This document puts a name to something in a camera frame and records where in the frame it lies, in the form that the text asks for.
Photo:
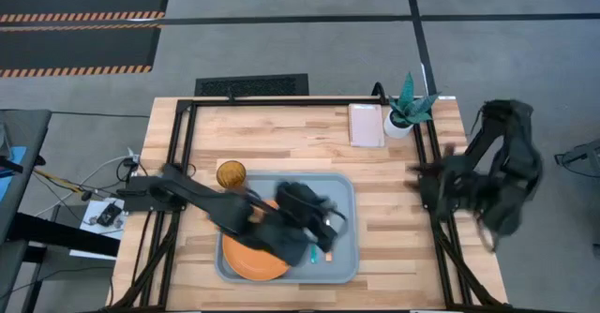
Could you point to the amber plastic cup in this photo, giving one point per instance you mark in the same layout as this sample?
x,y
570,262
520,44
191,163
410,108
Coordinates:
x,y
231,174

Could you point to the grey-blue plastic tray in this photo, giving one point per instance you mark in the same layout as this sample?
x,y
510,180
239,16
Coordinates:
x,y
342,196

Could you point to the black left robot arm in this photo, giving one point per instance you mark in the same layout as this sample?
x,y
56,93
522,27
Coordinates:
x,y
201,196

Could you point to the white paper sheet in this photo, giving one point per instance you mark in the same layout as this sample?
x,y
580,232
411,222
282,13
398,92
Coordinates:
x,y
89,217

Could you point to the black handheld device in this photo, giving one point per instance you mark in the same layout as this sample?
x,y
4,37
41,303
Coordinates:
x,y
109,213

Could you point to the black floor vent grille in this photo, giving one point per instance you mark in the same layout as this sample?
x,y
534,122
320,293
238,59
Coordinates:
x,y
250,85

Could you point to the grey side desk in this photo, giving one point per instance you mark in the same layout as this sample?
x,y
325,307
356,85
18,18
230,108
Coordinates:
x,y
21,130

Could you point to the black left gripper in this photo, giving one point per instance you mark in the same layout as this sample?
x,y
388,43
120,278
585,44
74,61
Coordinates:
x,y
302,203

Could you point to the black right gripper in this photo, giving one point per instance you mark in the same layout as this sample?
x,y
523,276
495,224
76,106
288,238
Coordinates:
x,y
452,179

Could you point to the green plant in white pot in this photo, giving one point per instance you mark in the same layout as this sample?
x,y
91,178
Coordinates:
x,y
407,111

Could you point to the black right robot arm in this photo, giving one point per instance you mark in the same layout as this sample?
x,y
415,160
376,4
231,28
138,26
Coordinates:
x,y
506,163

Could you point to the black bench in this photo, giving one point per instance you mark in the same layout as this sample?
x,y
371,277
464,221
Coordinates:
x,y
61,233

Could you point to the black aluminium table frame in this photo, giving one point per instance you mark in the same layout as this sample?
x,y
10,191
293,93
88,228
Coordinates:
x,y
281,102

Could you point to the orange plastic plate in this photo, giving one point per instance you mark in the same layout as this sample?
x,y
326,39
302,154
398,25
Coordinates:
x,y
253,263

